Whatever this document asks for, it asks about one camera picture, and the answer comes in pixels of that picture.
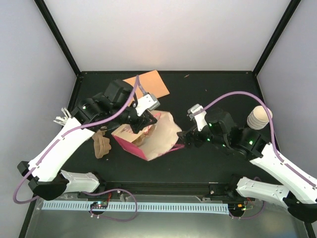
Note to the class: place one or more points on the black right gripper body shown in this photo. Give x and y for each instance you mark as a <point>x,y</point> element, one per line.
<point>198,141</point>

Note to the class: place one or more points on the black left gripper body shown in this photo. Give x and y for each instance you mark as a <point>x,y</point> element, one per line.
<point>136,127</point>

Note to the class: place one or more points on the cream cakes paper bag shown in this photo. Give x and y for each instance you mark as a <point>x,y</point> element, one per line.
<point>163,140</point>

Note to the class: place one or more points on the brown pulp cup carriers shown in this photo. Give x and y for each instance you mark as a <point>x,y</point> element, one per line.
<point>101,144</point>

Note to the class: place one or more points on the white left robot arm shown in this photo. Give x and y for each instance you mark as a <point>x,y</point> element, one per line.
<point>118,104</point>

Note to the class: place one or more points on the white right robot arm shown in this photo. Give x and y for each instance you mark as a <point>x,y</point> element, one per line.
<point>297,191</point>

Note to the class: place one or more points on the plain brown paper bag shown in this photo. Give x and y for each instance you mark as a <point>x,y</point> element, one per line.
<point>153,83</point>

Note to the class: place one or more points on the stack of paper cups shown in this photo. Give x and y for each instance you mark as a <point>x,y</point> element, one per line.
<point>258,118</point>

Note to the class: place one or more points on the white straws bundle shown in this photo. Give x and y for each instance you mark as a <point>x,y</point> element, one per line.
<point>62,117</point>

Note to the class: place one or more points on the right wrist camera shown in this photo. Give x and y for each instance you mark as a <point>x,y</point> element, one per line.
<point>198,114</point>

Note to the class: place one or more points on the light blue cable duct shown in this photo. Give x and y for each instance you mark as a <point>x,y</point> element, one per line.
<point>206,208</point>

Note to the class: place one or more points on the black frame post left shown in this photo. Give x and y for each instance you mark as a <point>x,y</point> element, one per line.
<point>44,10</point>

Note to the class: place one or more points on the black frame post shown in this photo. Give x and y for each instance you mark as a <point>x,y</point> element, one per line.
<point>44,10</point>
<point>286,17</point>

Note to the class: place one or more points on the black frame post right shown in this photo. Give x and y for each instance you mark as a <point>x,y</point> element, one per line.
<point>286,17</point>

